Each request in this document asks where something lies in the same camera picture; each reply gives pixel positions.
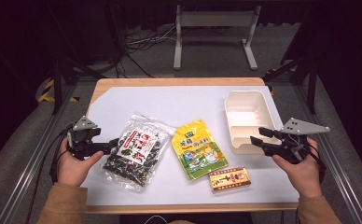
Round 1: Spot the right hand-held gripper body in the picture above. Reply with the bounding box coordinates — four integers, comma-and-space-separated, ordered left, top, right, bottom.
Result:
262, 117, 331, 165

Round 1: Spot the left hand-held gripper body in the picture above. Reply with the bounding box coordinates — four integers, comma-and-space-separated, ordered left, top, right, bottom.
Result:
66, 115, 112, 161

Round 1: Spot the cream plastic container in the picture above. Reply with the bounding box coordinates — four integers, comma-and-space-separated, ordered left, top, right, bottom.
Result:
223, 90, 284, 156

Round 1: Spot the clear bag of dried seaweed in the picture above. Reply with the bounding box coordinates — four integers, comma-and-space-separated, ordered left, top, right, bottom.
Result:
102, 113, 177, 193

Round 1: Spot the small red yellow box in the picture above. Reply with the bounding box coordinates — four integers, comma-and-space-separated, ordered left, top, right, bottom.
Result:
208, 166, 252, 194

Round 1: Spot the yellow green seasoning pouch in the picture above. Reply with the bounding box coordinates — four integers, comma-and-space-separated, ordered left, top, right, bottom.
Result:
171, 119, 230, 182

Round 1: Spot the person's left hand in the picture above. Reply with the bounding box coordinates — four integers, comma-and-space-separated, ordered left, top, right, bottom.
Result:
56, 138, 104, 187

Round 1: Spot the person's right hand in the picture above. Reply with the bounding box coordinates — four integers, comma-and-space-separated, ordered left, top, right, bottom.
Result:
271, 136, 327, 200

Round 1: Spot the yellow black hazard tape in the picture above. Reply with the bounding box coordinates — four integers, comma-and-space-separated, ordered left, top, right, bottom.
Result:
37, 78, 80, 104

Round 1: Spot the black tripod stand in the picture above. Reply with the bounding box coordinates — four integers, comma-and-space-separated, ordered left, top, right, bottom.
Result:
49, 54, 107, 116
262, 54, 320, 116

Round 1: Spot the white table mat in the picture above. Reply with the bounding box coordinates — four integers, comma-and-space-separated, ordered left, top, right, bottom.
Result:
80, 85, 300, 207

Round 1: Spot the grey metal stand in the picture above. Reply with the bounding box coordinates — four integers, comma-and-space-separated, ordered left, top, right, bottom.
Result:
173, 4, 262, 71

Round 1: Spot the left hand-held gripper cable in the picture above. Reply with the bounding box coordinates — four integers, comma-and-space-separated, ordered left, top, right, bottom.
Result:
49, 123, 75, 185

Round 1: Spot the thin white cable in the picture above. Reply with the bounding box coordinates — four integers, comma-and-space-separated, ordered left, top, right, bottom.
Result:
143, 214, 172, 224

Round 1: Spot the bundle of floor cables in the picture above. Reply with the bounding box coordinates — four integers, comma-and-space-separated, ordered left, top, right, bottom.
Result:
124, 24, 178, 54

